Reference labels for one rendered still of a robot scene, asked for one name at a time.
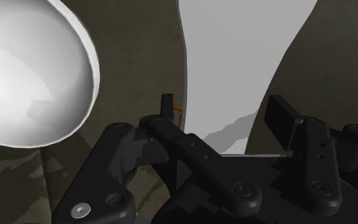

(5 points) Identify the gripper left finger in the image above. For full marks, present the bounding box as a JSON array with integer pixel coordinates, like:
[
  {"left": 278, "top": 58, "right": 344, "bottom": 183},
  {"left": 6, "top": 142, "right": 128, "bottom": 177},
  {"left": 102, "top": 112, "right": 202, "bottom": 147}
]
[{"left": 51, "top": 94, "right": 263, "bottom": 224}]

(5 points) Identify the white bowl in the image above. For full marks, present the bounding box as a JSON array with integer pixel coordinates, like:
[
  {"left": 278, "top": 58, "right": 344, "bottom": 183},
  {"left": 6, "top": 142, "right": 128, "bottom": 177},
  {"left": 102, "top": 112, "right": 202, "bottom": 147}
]
[{"left": 0, "top": 0, "right": 101, "bottom": 149}]

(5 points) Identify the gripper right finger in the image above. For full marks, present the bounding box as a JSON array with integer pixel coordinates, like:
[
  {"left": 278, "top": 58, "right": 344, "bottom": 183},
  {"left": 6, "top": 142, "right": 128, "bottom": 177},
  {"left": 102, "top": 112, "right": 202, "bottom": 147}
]
[{"left": 264, "top": 94, "right": 358, "bottom": 217}]

